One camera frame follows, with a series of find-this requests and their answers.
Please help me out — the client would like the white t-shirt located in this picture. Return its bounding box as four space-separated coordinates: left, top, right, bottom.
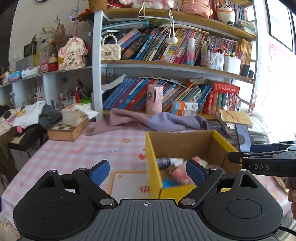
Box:
10 101 46 127

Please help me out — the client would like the black side table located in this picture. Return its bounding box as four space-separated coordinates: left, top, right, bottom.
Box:
8 125 49 152

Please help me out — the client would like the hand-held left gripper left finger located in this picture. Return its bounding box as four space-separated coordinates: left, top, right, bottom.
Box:
32 160 117 208

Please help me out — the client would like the colourful figure card pack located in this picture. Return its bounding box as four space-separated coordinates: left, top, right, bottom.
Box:
225 91 241 113

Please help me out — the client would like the pink cylindrical appliance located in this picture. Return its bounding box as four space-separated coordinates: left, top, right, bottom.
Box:
146 84 164 114

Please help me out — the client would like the curled open white booklet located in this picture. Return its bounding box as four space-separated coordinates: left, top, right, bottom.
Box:
101 74 127 91

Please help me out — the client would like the pink checked tablecloth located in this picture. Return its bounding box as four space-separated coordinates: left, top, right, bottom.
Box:
0 122 292 241

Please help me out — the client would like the panda plush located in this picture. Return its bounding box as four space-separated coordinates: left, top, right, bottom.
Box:
216 4 236 25

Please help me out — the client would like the lavender cloth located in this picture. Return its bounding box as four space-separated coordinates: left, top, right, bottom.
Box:
148 112 218 131

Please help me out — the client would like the small black box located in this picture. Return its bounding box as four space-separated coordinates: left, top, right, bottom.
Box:
240 64 254 78

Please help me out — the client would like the wooden chessboard box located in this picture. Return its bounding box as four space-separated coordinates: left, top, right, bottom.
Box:
47 117 90 142

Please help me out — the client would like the row of colourful books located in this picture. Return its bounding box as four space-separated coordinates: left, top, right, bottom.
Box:
119 27 234 63

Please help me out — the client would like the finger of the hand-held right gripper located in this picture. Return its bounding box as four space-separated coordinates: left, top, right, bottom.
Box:
251 141 296 153
228 150 296 164

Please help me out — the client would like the orange and white carton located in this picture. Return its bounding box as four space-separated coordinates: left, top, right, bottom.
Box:
171 101 199 111
171 109 197 117

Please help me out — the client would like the white quilted handbag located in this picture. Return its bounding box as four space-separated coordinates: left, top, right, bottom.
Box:
101 34 121 61

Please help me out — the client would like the person's right hand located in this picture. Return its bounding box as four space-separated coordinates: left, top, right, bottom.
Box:
285 179 296 220

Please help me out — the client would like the pile of papers and books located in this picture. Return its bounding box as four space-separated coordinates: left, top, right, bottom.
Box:
217 116 271 144

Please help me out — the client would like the white bookshelf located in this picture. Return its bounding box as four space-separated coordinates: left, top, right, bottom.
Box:
0 0 258 122

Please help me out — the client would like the small white spray bottle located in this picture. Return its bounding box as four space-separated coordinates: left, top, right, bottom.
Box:
157 157 185 169

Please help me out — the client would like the mauve pink cloth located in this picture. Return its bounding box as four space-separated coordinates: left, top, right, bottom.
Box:
87 108 160 136

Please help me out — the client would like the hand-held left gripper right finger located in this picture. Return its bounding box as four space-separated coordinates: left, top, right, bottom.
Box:
179 159 263 207

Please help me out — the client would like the large pink plush toy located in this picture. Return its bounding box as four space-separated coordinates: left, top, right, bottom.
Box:
181 0 213 17

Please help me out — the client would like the white storage box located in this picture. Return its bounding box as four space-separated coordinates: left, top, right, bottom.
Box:
224 56 241 75

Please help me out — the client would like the black picture frame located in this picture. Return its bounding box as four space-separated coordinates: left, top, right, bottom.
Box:
23 42 37 58

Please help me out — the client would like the cream tissue pack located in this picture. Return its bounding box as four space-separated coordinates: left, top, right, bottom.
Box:
62 103 99 126

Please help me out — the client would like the brown teddy bear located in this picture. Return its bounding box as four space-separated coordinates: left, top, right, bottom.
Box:
88 0 108 12

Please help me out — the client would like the white pen holder with pens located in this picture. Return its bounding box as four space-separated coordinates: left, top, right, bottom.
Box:
201 42 224 71

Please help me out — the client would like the yellow cardboard box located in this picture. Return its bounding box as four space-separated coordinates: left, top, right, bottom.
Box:
145 130 243 200

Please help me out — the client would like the white tissue packet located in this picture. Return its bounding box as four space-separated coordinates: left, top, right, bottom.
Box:
21 67 40 78

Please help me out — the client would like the grey garment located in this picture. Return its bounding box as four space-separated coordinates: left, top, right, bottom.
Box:
38 104 63 129

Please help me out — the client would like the row of yellow books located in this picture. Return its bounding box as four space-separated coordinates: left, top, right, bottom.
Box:
238 38 253 65

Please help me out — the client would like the pink plush pig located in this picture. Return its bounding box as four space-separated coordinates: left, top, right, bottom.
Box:
171 156 208 186

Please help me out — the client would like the pastel gradient bottle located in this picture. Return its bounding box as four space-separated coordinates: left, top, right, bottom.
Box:
186 38 196 66

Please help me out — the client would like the row of blue books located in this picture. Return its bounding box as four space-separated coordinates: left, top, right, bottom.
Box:
102 77 212 114

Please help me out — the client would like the dried flower bunch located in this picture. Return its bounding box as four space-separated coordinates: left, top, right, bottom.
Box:
32 15 67 44

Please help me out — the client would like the floral pink rabbit decoration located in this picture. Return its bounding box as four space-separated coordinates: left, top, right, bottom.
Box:
58 37 88 70

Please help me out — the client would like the row of red dictionaries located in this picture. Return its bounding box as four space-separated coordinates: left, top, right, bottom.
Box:
203 80 240 115

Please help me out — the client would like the brown envelope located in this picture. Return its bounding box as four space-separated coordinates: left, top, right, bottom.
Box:
220 110 253 127

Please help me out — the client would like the red round jar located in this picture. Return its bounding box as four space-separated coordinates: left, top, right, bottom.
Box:
48 54 58 72

